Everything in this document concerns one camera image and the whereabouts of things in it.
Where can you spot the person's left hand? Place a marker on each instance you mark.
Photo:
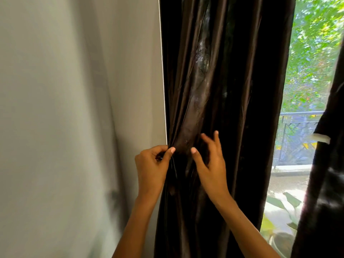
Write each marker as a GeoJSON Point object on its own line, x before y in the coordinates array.
{"type": "Point", "coordinates": [151, 171]}

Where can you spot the person's right hand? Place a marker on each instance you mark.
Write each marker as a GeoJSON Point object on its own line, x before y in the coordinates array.
{"type": "Point", "coordinates": [213, 174]}

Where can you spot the dark brown curtain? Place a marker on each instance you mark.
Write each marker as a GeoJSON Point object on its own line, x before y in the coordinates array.
{"type": "Point", "coordinates": [228, 77]}
{"type": "Point", "coordinates": [322, 198]}

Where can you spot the person's left forearm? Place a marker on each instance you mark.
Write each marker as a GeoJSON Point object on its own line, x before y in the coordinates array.
{"type": "Point", "coordinates": [134, 233]}

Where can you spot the person's right forearm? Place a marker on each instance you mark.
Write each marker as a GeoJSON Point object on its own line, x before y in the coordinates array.
{"type": "Point", "coordinates": [247, 233]}

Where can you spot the large green plant leaves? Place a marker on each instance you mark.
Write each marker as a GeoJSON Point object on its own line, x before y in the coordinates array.
{"type": "Point", "coordinates": [291, 198]}

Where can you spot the black metal balcony railing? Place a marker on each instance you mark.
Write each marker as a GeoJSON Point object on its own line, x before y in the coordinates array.
{"type": "Point", "coordinates": [301, 113]}

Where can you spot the green trees outside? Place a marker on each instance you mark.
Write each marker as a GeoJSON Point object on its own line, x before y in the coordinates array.
{"type": "Point", "coordinates": [309, 51]}

